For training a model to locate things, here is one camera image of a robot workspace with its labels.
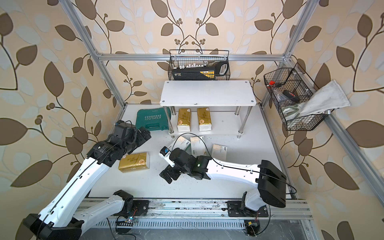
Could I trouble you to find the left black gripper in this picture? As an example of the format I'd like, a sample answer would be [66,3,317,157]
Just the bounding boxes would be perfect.
[123,125,154,158]

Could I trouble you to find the gold tissue pack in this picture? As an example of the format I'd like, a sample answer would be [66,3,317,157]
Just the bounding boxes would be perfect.
[118,153,150,173]
[177,109,192,133]
[197,108,212,132]

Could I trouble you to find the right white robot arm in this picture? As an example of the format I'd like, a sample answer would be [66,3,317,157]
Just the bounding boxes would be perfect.
[159,147,288,211]

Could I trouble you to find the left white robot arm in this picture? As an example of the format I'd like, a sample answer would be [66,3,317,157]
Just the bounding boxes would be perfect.
[22,121,151,240]

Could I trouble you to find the white tissue pack left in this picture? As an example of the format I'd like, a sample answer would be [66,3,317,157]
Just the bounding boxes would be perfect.
[168,136,191,151]

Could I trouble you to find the white tissue pack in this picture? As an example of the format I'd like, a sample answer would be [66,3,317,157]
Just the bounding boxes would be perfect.
[190,136,207,157]
[211,144,228,161]
[168,136,191,151]

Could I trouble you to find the white tissue pack middle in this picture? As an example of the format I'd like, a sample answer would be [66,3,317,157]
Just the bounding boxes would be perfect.
[190,136,207,157]

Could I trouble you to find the white tissue pack right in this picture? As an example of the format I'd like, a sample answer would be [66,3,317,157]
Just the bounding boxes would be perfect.
[211,144,228,161]

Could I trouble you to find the white two-tier shelf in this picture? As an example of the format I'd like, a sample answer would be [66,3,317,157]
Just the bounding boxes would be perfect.
[160,80,257,138]

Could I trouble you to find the green plastic tool case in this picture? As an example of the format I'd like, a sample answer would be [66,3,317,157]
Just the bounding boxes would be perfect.
[136,108,171,131]

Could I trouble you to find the black yellow tool box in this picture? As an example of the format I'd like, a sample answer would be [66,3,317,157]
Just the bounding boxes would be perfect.
[169,61,231,81]

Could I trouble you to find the white cloth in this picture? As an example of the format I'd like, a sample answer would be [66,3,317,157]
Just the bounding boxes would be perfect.
[298,80,351,117]

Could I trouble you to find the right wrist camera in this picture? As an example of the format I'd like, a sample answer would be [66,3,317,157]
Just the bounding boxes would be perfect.
[159,147,175,168]

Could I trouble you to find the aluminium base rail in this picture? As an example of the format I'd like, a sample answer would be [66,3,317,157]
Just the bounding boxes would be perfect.
[62,197,313,221]

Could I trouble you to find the back black wire basket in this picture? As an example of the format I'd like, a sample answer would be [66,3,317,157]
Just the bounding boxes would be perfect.
[168,49,231,81]

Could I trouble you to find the side black wire basket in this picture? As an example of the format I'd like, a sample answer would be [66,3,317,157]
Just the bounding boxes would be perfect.
[264,64,332,131]

